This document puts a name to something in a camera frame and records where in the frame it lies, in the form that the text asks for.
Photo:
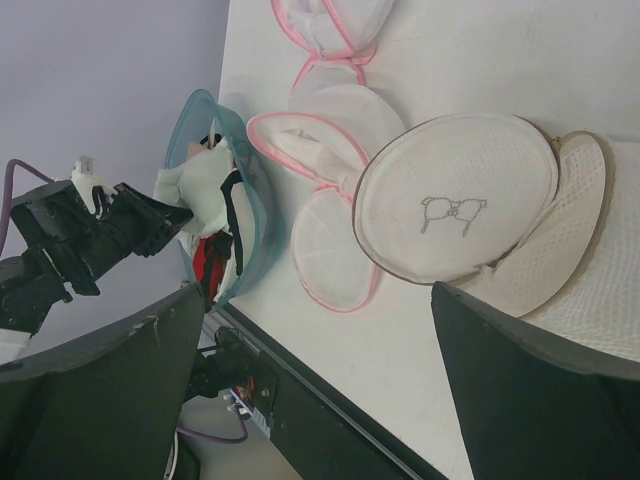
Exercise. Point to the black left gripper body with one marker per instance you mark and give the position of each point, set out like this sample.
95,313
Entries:
66,244

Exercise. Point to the pale green bra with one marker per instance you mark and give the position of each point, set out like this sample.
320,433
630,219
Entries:
196,185

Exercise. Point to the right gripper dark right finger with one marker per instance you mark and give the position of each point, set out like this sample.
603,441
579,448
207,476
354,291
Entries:
532,404

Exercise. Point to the teal plastic basket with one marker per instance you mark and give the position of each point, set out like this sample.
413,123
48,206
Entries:
203,117

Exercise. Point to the cream mesh laundry bag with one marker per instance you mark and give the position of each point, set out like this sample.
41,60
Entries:
544,230

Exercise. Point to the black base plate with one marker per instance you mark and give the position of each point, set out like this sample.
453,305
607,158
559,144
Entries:
318,430

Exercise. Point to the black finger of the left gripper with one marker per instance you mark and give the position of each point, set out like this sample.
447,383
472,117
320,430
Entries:
148,223

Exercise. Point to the pink-trimmed mesh bag front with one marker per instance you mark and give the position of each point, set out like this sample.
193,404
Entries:
331,266

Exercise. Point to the pink-trimmed white mesh bag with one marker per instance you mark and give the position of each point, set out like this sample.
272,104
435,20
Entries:
333,29

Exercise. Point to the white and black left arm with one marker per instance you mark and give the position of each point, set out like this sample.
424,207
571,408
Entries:
23,315

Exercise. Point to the pink-trimmed mesh bag middle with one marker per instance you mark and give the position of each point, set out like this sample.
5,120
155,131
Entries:
334,126

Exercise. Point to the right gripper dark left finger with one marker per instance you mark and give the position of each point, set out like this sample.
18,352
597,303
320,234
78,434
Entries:
104,405

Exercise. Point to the red bra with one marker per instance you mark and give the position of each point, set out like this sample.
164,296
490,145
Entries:
210,261

